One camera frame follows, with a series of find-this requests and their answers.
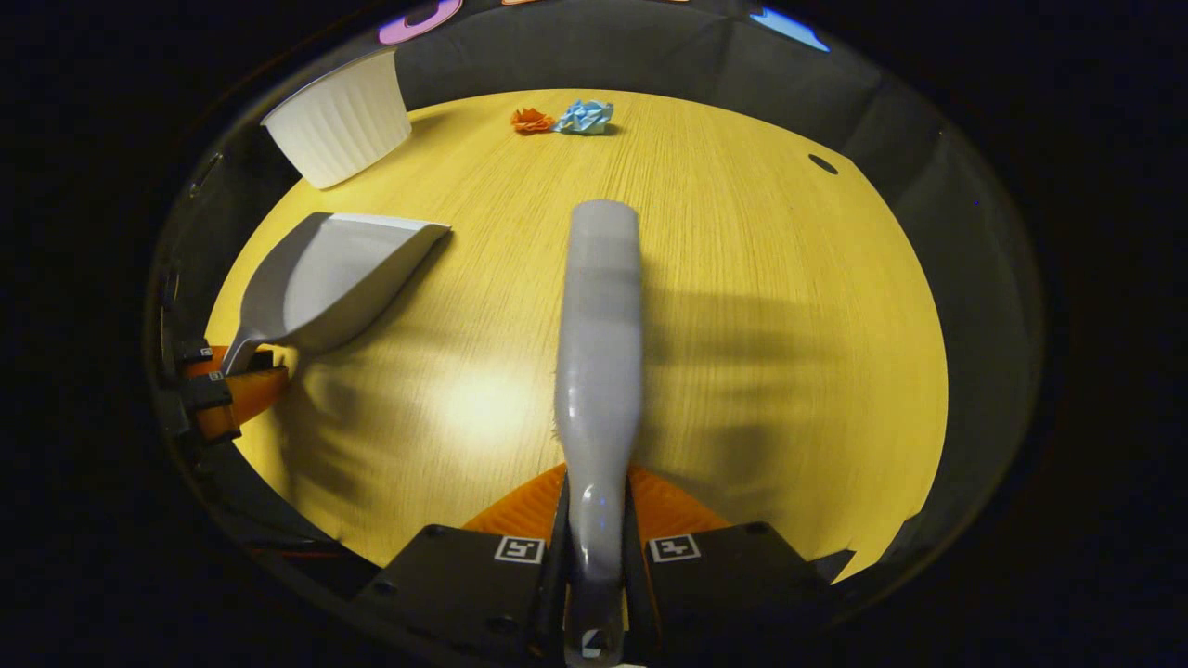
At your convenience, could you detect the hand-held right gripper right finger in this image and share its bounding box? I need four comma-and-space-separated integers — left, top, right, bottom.
624, 464, 855, 668

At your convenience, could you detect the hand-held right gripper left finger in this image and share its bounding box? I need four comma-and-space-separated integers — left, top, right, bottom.
357, 462, 569, 668

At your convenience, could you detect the grey dustpan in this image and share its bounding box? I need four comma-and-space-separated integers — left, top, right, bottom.
220, 212, 453, 377

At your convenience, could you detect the small grey broom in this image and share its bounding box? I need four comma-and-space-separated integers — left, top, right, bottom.
554, 199, 644, 668

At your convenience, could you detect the white ribbed garbage bin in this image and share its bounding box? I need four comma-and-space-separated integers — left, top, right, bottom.
261, 48, 413, 190

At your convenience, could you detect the blue paper trash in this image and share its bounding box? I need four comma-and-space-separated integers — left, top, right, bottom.
555, 99, 615, 136

